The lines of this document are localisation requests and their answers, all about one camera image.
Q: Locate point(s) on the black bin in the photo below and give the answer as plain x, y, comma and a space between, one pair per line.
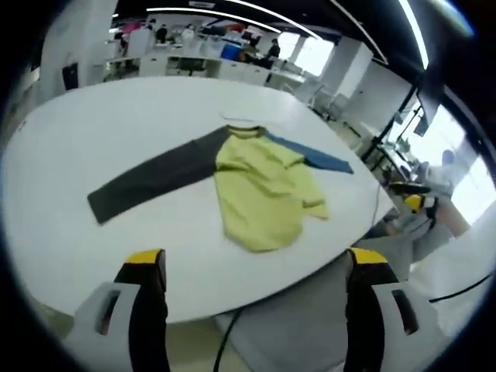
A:
70, 76

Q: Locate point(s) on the straight ceiling light strip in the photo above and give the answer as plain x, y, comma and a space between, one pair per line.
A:
414, 35

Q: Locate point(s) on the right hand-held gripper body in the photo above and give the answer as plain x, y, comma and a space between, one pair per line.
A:
438, 180

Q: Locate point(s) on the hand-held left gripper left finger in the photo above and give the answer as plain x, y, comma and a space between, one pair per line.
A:
116, 310

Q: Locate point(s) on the person's grey trousers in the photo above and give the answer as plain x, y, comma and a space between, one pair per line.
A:
294, 333

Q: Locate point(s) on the yellow blue grey long-sleeve garment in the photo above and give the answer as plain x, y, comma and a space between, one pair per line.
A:
263, 193

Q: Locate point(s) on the white template outline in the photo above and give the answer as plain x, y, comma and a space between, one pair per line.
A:
236, 115

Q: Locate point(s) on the white square pillar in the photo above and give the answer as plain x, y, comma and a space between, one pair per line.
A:
81, 38

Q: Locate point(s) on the person's right hand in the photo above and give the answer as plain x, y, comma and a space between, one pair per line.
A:
449, 217

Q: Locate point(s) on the white cabinet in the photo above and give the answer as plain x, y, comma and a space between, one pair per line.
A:
139, 40

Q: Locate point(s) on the person's white coat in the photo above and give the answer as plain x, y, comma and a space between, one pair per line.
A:
457, 271

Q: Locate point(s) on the black office chair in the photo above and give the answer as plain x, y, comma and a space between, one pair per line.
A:
190, 66

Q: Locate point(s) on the curved ceiling light strip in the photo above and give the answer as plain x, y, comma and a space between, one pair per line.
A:
217, 15

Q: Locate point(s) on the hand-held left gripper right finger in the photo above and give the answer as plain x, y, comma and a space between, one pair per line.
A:
387, 310

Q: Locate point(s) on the white office desk row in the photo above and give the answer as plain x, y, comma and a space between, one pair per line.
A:
232, 71

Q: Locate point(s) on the blue storage bin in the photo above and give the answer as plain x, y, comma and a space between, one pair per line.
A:
231, 52

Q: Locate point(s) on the black display screen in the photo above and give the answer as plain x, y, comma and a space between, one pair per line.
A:
425, 112

